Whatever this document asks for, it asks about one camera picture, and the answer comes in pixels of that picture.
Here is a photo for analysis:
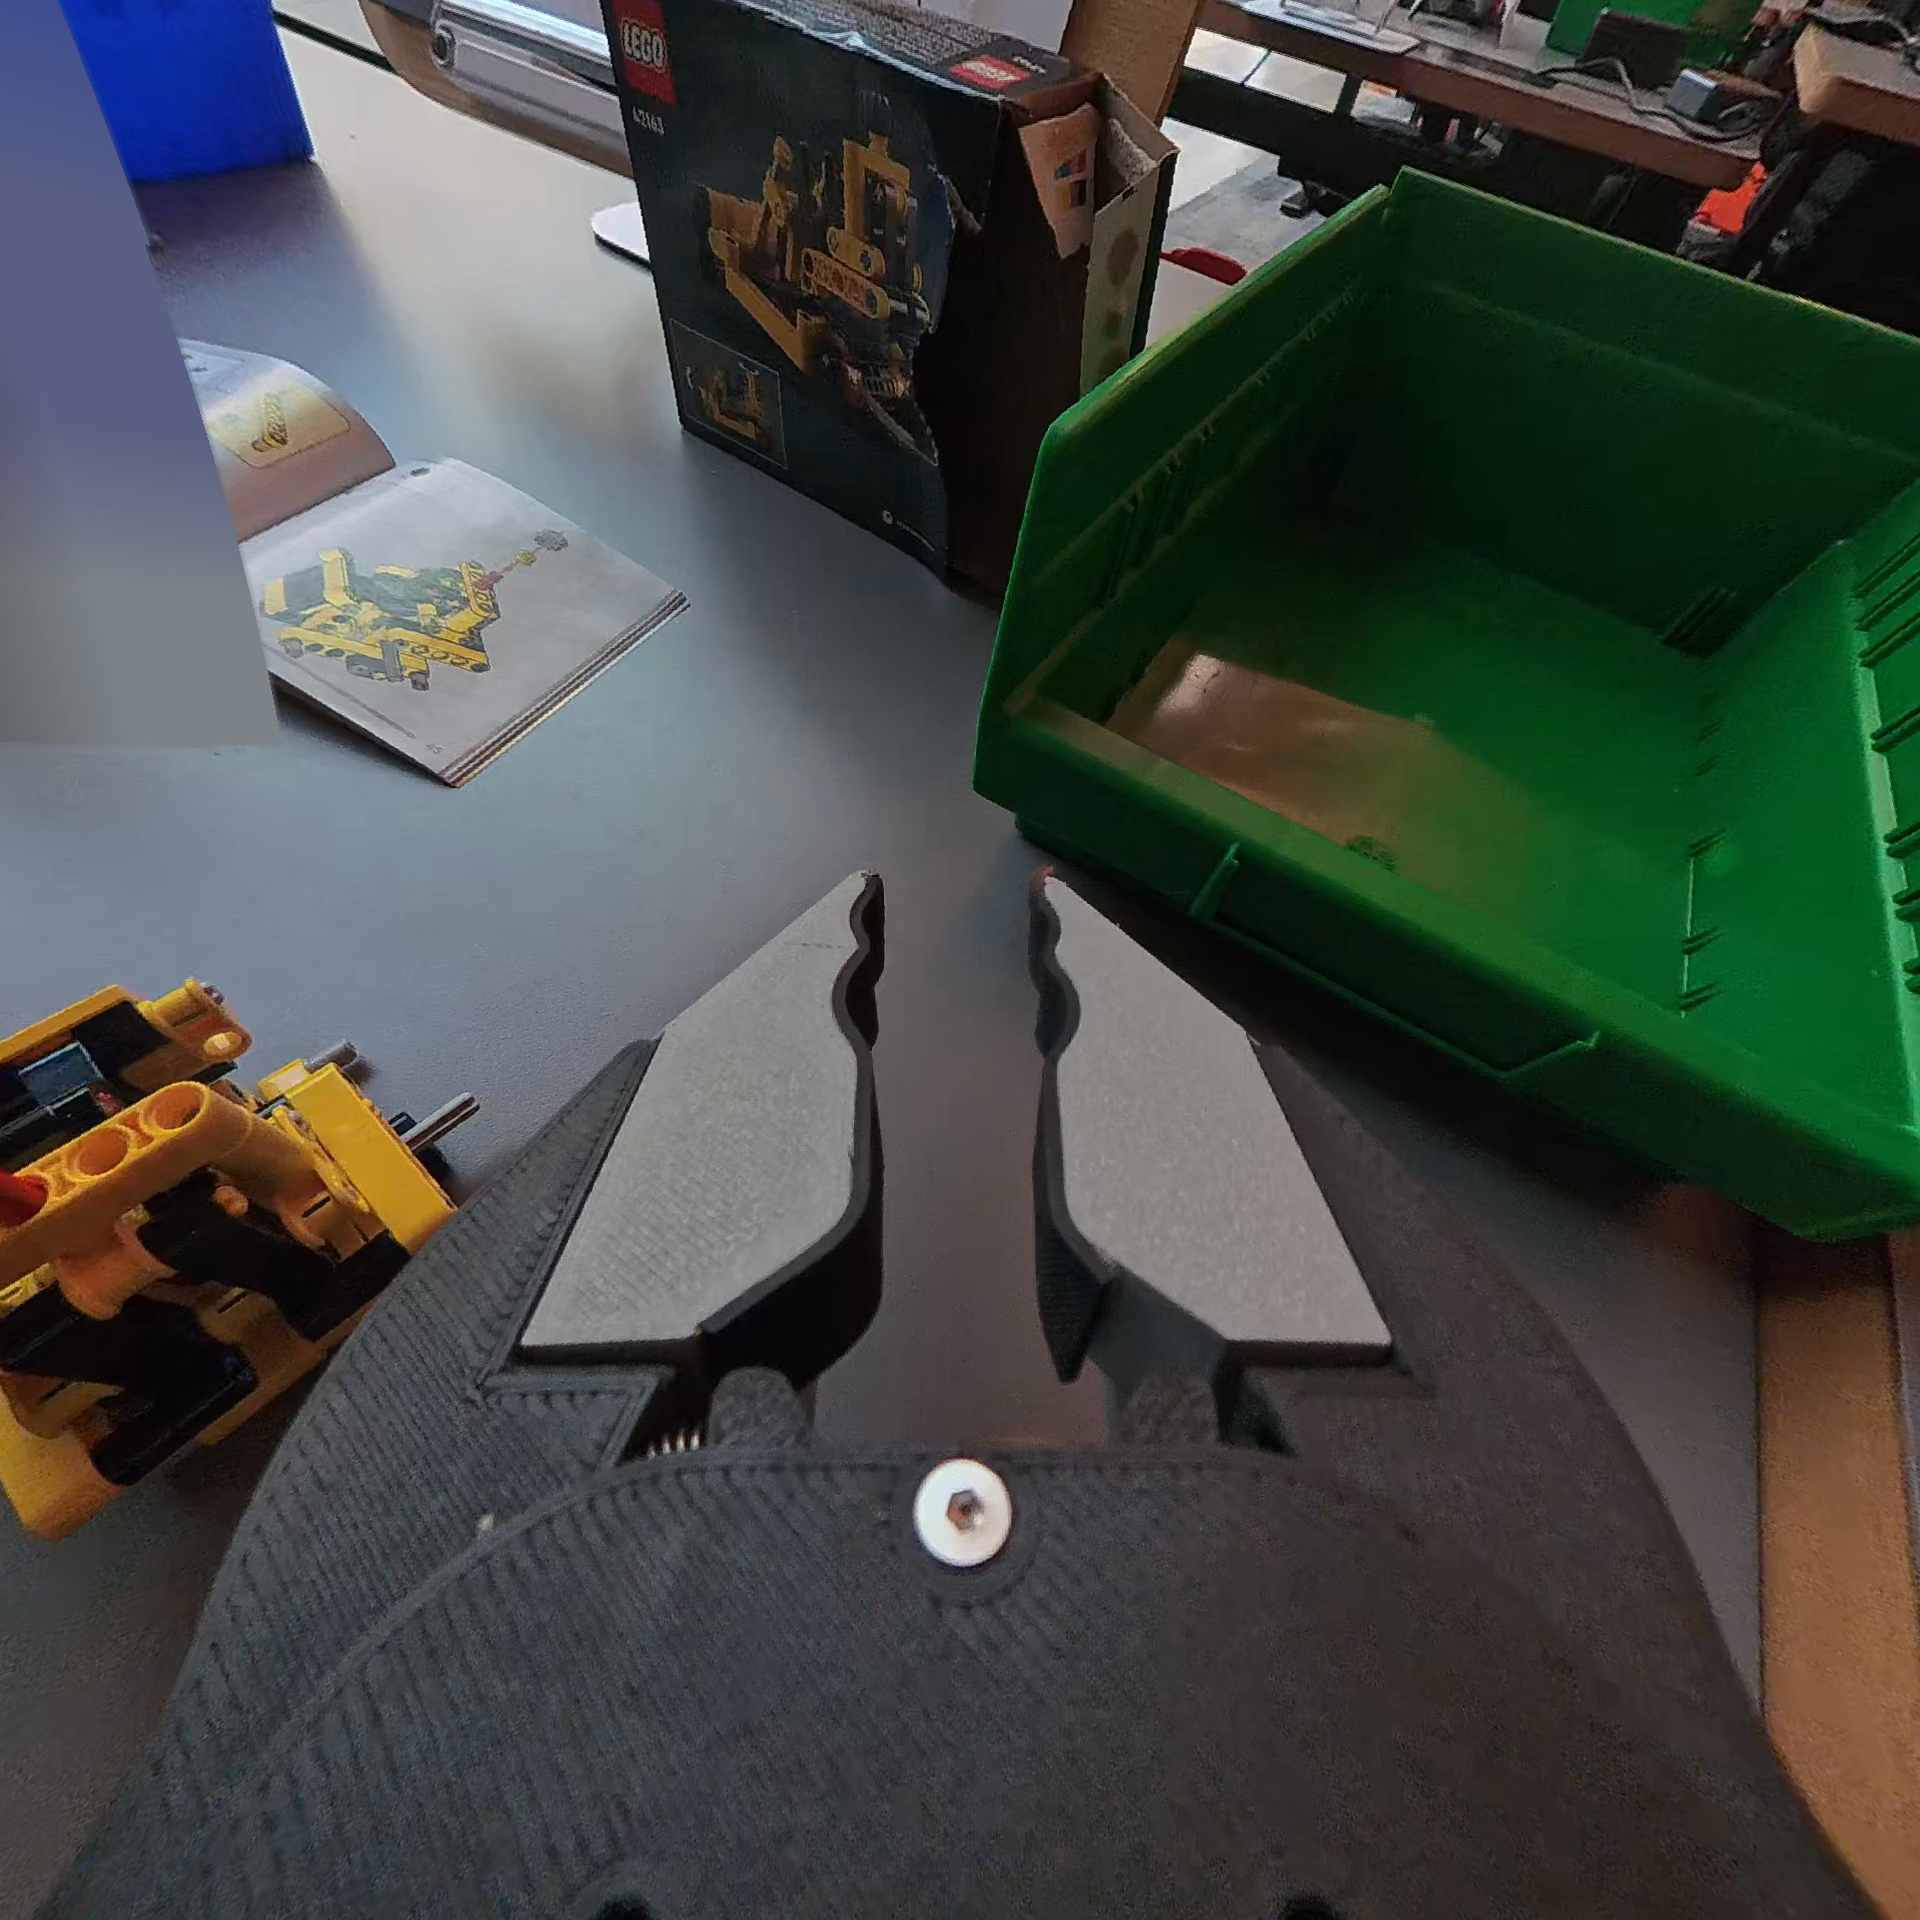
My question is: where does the instruction booklet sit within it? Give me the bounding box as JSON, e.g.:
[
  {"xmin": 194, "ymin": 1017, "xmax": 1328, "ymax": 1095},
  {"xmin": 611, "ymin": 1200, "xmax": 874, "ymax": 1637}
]
[{"xmin": 177, "ymin": 336, "xmax": 694, "ymax": 789}]

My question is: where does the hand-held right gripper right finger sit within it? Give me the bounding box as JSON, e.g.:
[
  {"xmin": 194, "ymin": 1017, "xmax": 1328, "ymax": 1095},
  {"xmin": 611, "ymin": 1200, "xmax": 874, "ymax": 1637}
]
[{"xmin": 1026, "ymin": 866, "xmax": 1398, "ymax": 1451}]

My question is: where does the brown cardboard panel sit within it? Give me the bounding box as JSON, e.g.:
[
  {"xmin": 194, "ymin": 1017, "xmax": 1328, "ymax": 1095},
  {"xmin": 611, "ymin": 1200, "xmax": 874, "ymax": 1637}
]
[{"xmin": 1057, "ymin": 0, "xmax": 1209, "ymax": 126}]

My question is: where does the dark toy set box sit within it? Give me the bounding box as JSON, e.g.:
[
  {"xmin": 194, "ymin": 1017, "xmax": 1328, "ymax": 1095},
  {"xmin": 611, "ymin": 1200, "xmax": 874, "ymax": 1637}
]
[{"xmin": 600, "ymin": 0, "xmax": 1183, "ymax": 595}]

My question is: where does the yellow brick bulldozer model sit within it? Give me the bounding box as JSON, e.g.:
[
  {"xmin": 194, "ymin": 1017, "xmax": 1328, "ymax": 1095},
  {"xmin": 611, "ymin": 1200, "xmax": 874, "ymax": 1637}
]
[{"xmin": 0, "ymin": 978, "xmax": 483, "ymax": 1544}]

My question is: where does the green plastic storage bin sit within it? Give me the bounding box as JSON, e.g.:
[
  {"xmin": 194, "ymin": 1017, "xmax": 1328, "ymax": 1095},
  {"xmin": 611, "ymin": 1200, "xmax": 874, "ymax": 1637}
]
[{"xmin": 971, "ymin": 166, "xmax": 1920, "ymax": 1242}]

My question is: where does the long wooden desk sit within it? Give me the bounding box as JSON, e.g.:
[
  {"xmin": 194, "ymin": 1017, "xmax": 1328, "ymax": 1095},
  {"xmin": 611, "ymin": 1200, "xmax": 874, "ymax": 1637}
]
[{"xmin": 1201, "ymin": 0, "xmax": 1801, "ymax": 194}]

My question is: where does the silver monitor stand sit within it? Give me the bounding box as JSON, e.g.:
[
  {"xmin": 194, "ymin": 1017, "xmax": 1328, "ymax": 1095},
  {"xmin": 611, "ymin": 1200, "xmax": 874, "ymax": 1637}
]
[{"xmin": 429, "ymin": 0, "xmax": 657, "ymax": 270}]

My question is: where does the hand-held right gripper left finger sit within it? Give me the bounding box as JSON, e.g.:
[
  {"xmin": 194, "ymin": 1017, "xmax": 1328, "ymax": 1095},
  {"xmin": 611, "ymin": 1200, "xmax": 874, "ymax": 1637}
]
[{"xmin": 510, "ymin": 866, "xmax": 889, "ymax": 1413}]

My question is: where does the small green bin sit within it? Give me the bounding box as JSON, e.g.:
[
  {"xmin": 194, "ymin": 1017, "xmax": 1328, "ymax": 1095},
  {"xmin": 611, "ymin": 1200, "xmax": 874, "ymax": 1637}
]
[{"xmin": 1545, "ymin": 0, "xmax": 1697, "ymax": 56}]

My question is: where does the blue plastic bin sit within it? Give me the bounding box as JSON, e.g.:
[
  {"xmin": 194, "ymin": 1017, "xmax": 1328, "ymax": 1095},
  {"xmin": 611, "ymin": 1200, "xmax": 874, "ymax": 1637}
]
[{"xmin": 61, "ymin": 0, "xmax": 319, "ymax": 185}]

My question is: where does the brown cardboard piece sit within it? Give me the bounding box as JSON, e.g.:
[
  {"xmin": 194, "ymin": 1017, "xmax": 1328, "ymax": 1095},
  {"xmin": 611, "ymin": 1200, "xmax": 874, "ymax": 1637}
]
[{"xmin": 1757, "ymin": 1184, "xmax": 1920, "ymax": 1920}]

